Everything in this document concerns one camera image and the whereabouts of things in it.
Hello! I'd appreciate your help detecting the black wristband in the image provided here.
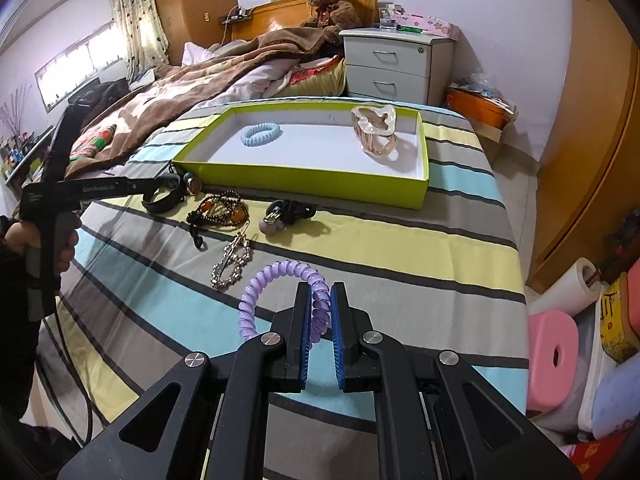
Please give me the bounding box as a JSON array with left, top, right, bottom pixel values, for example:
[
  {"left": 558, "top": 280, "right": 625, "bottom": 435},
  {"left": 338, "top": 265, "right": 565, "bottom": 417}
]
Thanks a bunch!
[{"left": 141, "top": 172, "right": 188, "bottom": 213}]

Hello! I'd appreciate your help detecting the green-rimmed white tray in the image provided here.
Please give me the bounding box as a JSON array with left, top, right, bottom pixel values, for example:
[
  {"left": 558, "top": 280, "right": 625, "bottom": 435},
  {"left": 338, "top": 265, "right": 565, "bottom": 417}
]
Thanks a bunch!
[{"left": 172, "top": 100, "right": 431, "bottom": 211}]

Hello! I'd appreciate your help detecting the clear hair claw clip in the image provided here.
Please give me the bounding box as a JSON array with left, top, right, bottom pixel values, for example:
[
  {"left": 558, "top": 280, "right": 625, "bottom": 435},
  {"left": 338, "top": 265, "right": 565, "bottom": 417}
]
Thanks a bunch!
[{"left": 350, "top": 104, "right": 401, "bottom": 163}]

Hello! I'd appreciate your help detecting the pink plastic stool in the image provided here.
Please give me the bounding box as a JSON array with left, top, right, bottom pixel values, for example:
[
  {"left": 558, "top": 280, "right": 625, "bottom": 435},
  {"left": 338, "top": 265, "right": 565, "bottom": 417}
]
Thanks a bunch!
[{"left": 525, "top": 309, "right": 581, "bottom": 416}]

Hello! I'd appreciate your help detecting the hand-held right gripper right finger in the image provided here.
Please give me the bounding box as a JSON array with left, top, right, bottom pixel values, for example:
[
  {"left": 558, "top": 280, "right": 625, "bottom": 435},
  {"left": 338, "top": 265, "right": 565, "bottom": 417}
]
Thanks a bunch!
[{"left": 330, "top": 281, "right": 583, "bottom": 480}]

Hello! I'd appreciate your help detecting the yellow bag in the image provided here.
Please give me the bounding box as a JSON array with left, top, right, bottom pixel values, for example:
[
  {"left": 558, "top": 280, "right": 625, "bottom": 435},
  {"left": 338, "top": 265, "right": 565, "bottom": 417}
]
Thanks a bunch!
[{"left": 600, "top": 272, "right": 640, "bottom": 366}]

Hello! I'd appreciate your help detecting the red patterned pillow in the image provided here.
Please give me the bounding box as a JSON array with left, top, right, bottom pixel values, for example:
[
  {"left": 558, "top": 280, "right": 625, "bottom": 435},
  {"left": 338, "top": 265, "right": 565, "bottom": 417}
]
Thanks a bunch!
[{"left": 287, "top": 55, "right": 346, "bottom": 98}]

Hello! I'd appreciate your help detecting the white duvet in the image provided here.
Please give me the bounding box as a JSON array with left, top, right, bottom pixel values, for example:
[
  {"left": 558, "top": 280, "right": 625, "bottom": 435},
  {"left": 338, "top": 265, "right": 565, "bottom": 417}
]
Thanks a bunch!
[{"left": 182, "top": 42, "right": 301, "bottom": 100}]

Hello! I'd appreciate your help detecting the pink tissue box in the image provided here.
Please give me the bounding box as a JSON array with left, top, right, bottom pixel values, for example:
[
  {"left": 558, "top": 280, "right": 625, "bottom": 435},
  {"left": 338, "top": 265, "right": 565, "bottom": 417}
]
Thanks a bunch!
[{"left": 400, "top": 11, "right": 461, "bottom": 41}]

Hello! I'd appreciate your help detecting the wooden wardrobe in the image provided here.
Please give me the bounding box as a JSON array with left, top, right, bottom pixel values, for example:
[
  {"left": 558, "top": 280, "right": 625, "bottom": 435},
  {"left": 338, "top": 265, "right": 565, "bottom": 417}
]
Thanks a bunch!
[{"left": 150, "top": 0, "right": 238, "bottom": 66}]

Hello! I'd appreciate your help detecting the person's left hand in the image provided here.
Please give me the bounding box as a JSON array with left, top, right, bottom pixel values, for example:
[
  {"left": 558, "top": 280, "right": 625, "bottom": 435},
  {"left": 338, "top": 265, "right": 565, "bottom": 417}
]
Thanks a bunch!
[{"left": 0, "top": 215, "right": 79, "bottom": 274}]

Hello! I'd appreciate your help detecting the white paper roll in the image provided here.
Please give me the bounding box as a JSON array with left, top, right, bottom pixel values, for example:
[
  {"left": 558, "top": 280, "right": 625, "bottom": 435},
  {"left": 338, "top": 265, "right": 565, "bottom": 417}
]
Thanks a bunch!
[{"left": 527, "top": 257, "right": 608, "bottom": 317}]

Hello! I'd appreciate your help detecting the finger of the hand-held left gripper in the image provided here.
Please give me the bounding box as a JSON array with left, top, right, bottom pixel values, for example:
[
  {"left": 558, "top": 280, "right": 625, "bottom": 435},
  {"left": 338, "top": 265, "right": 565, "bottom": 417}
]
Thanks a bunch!
[{"left": 129, "top": 174, "right": 181, "bottom": 201}]

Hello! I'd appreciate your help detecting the blue spiral hair tie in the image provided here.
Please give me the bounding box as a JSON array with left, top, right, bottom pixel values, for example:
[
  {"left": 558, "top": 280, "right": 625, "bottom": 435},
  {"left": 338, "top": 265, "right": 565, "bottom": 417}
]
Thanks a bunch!
[{"left": 241, "top": 121, "right": 282, "bottom": 147}]

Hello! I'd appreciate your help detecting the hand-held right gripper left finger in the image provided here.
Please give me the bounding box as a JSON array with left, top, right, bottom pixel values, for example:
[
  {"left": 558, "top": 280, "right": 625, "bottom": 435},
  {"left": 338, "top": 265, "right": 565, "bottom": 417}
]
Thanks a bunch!
[{"left": 57, "top": 281, "right": 313, "bottom": 480}]

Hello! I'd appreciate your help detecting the dark beaded bracelet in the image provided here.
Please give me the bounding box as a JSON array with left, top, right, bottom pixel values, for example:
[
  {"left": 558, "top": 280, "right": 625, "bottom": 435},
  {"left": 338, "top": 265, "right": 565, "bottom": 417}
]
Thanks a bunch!
[{"left": 186, "top": 190, "right": 251, "bottom": 251}]

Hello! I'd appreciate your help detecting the wooden door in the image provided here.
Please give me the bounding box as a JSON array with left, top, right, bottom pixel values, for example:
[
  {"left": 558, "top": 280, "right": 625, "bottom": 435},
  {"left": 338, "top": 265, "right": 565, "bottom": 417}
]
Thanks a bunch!
[{"left": 525, "top": 0, "right": 640, "bottom": 296}]

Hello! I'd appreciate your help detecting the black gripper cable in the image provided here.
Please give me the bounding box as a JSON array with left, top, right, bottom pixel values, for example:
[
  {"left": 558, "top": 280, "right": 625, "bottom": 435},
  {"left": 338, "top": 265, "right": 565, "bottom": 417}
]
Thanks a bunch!
[{"left": 42, "top": 310, "right": 96, "bottom": 443}]

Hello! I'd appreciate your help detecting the red green cushion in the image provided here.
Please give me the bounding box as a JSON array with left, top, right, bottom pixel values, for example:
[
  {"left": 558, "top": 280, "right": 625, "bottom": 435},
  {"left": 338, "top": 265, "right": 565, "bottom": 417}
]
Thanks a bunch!
[{"left": 70, "top": 125, "right": 117, "bottom": 163}]

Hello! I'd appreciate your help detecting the clear plastic bag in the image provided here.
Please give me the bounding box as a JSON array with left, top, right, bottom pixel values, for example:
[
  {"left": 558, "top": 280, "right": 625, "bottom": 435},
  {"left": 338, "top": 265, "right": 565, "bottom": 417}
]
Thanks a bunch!
[{"left": 452, "top": 72, "right": 506, "bottom": 98}]

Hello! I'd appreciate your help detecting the black flower hair tie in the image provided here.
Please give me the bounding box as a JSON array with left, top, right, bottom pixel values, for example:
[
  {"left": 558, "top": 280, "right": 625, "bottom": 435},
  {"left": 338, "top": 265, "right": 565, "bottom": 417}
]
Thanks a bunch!
[{"left": 257, "top": 199, "right": 317, "bottom": 236}]

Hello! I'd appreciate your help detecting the dotted curtain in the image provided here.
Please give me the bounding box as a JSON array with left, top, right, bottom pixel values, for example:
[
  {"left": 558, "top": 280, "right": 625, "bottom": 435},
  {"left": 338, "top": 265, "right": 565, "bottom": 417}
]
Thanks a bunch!
[{"left": 109, "top": 0, "right": 170, "bottom": 68}]

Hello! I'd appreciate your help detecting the wooden headboard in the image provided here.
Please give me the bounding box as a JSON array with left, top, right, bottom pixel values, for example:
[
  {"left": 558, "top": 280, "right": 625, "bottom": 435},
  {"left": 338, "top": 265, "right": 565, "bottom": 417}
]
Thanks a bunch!
[{"left": 230, "top": 0, "right": 380, "bottom": 43}]

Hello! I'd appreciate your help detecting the window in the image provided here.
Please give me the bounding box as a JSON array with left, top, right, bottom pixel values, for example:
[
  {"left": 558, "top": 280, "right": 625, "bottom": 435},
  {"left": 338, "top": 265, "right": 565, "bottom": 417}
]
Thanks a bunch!
[{"left": 35, "top": 20, "right": 131, "bottom": 113}]

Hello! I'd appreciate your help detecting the grey nightstand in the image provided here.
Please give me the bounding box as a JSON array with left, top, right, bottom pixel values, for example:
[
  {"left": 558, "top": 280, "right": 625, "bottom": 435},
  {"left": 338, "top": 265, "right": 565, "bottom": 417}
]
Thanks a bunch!
[{"left": 340, "top": 27, "right": 456, "bottom": 107}]

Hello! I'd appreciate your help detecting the brown teddy bear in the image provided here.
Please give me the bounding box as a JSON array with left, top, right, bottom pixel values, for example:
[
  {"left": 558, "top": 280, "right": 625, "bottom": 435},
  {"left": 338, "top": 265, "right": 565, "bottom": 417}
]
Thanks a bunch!
[{"left": 300, "top": 0, "right": 362, "bottom": 43}]

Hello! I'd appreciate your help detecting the purple spiral hair tie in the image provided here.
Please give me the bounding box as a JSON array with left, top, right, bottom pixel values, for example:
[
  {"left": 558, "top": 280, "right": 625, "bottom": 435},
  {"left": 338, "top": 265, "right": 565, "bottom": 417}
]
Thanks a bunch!
[{"left": 238, "top": 259, "right": 333, "bottom": 346}]

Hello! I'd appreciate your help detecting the orange box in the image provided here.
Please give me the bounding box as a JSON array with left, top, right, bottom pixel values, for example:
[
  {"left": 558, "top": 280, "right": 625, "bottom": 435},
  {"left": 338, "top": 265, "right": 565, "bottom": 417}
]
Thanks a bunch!
[{"left": 446, "top": 85, "right": 518, "bottom": 131}]

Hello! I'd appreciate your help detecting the brown blanket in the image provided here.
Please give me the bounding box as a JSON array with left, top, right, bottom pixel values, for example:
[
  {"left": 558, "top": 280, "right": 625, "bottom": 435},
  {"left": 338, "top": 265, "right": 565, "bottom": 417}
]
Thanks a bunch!
[{"left": 65, "top": 27, "right": 346, "bottom": 181}]

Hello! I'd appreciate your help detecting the rhinestone hair clip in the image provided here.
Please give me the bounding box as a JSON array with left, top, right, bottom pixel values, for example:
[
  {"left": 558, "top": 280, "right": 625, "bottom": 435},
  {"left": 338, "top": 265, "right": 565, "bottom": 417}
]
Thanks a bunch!
[{"left": 211, "top": 232, "right": 253, "bottom": 291}]

